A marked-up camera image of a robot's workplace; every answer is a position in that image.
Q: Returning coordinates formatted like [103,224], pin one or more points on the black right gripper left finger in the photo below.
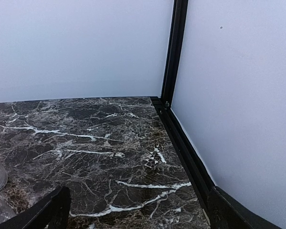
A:
[51,212]

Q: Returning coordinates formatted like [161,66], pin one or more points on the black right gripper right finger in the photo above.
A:
[227,213]

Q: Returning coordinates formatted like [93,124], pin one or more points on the black right table rail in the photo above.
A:
[196,171]

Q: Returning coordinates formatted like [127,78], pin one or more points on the black right frame post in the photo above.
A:
[174,51]

